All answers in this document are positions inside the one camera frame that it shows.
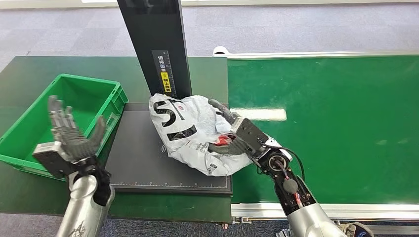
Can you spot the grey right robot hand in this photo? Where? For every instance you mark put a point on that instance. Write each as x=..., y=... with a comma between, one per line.
x=226, y=147

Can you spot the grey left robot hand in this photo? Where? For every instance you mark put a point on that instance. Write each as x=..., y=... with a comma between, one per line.
x=70, y=137

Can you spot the white SF courier bag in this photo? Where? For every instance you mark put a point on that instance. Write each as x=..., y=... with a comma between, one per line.
x=190, y=130

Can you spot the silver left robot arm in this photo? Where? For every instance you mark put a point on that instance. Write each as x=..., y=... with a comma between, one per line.
x=85, y=202

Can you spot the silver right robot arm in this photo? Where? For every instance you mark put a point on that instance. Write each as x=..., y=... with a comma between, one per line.
x=294, y=196

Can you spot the white conveyor roller end cap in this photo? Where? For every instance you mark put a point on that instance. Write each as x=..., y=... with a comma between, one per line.
x=220, y=50

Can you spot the green conveyor belt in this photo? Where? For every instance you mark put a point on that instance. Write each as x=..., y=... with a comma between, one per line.
x=343, y=130

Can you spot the grey machinery under conveyor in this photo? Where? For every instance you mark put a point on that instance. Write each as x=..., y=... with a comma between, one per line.
x=358, y=230

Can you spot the green plastic crate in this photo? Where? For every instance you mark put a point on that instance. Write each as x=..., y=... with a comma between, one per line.
x=78, y=95

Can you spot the dark green table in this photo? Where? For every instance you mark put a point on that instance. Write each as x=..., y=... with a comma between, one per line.
x=19, y=72

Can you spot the black scanner column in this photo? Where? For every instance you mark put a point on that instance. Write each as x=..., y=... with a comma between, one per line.
x=157, y=32

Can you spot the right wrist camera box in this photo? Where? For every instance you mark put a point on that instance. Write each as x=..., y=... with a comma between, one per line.
x=250, y=134

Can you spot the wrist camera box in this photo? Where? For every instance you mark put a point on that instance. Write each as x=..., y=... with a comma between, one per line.
x=250, y=134
x=49, y=158

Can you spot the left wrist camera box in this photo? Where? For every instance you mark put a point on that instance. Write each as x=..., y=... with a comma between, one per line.
x=49, y=158

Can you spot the black scanner base plate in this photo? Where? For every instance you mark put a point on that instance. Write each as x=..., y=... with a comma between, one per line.
x=137, y=163

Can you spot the metal conveyor clamp bracket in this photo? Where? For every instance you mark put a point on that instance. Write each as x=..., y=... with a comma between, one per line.
x=241, y=220

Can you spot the thin aluminium conveyor side rail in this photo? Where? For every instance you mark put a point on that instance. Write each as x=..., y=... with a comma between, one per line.
x=311, y=54

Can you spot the wide aluminium conveyor side rail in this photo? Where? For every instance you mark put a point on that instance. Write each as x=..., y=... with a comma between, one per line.
x=376, y=211

